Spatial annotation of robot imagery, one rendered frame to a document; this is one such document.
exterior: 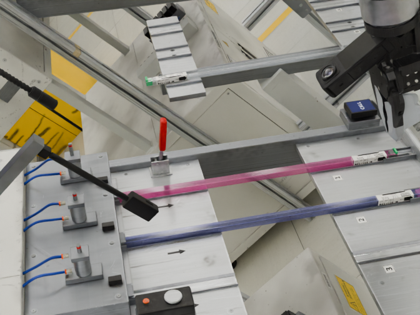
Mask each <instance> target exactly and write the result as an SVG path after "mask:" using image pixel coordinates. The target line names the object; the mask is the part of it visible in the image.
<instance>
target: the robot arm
mask: <svg viewBox="0 0 420 315"><path fill-rule="evenodd" d="M359 4H360V9H361V17H362V19H363V20H364V28H365V31H364V32H363V33H362V34H361V35H360V36H358V37H357V38H356V39H355V40H354V41H353V42H352V43H351V44H349V45H348V46H347V47H345V48H344V49H343V50H342V51H341V52H340V53H339V54H337V55H336V56H335V57H334V58H332V59H331V60H330V61H329V62H328V63H327V64H326V65H324V66H323V67H322V68H321V69H320V70H319V71H318V72H317V73H316V79H317V81H318V82H319V84H320V86H321V87H322V89H323V90H324V91H325V92H326V93H327V94H328V95H329V96H331V97H332V98H335V97H337V96H338V95H339V94H341V93H342V92H343V91H344V90H345V89H346V88H348V87H349V86H350V85H351V84H352V83H354V82H355V81H356V80H357V79H359V78H360V77H361V76H362V75H363V74H365V73H366V72H367V71H369V74H370V78H371V84H372V88H373V91H374V95H375V98H376V102H377V105H378V108H379V112H380V114H381V117H382V121H383V123H384V126H385V128H386V131H387V133H388V134H389V135H390V136H391V137H392V138H393V139H394V140H395V141H396V142H397V141H400V140H401V138H402V136H403V133H404V131H405V130H406V129H407V128H409V127H411V126H412V125H414V124H416V123H418V122H419V121H420V106H418V105H416V104H417V103H418V101H419V98H418V95H417V94H416V93H409V92H410V91H418V90H420V0H359Z"/></svg>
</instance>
